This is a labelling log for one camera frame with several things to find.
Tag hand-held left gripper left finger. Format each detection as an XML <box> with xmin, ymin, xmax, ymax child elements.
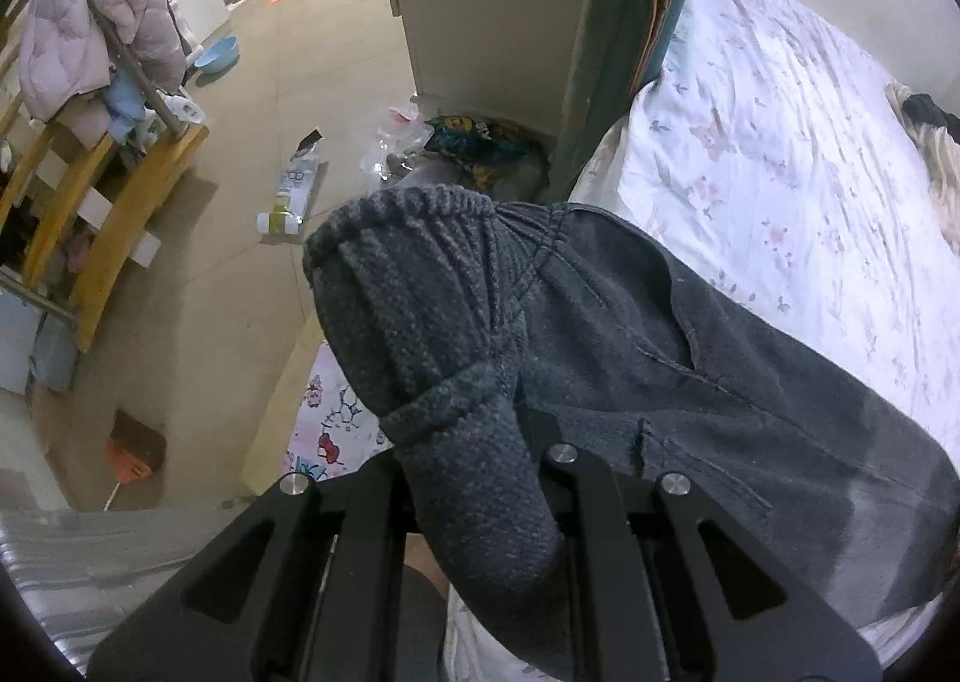
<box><xmin>87</xmin><ymin>455</ymin><xmax>412</xmax><ymax>682</ymax></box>

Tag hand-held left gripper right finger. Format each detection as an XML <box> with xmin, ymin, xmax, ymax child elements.
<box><xmin>523</xmin><ymin>407</ymin><xmax>884</xmax><ymax>682</ymax></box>

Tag dark grey pants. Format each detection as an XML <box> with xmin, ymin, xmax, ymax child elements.
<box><xmin>302</xmin><ymin>185</ymin><xmax>960</xmax><ymax>682</ymax></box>

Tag cartoon printed blanket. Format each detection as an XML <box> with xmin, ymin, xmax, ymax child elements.
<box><xmin>285</xmin><ymin>343</ymin><xmax>400</xmax><ymax>485</ymax></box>

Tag wooden bed board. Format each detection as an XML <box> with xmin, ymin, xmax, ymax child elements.
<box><xmin>240</xmin><ymin>313</ymin><xmax>328</xmax><ymax>497</ymax></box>

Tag red dustpan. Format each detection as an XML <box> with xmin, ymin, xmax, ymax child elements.
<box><xmin>103</xmin><ymin>410</ymin><xmax>168</xmax><ymax>486</ymax></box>

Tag grey striped cloth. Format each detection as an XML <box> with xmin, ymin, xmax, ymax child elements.
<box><xmin>0</xmin><ymin>508</ymin><xmax>250</xmax><ymax>654</ymax></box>

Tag clear plastic bag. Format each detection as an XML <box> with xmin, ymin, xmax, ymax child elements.
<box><xmin>360</xmin><ymin>103</ymin><xmax>430</xmax><ymax>182</ymax></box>

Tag colourful printed bag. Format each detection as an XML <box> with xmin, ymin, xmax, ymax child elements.
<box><xmin>423</xmin><ymin>113</ymin><xmax>553</xmax><ymax>197</ymax></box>

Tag bed with floral white sheet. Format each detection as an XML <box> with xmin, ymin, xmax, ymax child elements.
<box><xmin>442</xmin><ymin>0</ymin><xmax>960</xmax><ymax>682</ymax></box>

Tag wooden ladder rack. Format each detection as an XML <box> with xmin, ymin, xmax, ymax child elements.
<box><xmin>0</xmin><ymin>118</ymin><xmax>211</xmax><ymax>354</ymax></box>

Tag teal bed headboard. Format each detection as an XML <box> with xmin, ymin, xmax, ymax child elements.
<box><xmin>550</xmin><ymin>0</ymin><xmax>710</xmax><ymax>205</ymax></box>

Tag light blue cloth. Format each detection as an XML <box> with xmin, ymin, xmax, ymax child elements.
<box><xmin>100</xmin><ymin>70</ymin><xmax>163</xmax><ymax>145</ymax></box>

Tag blue plastic basin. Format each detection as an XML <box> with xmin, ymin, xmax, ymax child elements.
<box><xmin>193</xmin><ymin>35</ymin><xmax>242</xmax><ymax>76</ymax></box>

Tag cream fluffy blanket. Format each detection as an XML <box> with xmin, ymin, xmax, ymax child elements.
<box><xmin>885</xmin><ymin>82</ymin><xmax>960</xmax><ymax>235</ymax></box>

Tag black cloth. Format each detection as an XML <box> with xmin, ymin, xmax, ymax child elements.
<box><xmin>900</xmin><ymin>92</ymin><xmax>960</xmax><ymax>145</ymax></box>

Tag pink puffer jacket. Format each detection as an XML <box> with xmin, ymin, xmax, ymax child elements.
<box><xmin>18</xmin><ymin>0</ymin><xmax>188</xmax><ymax>137</ymax></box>

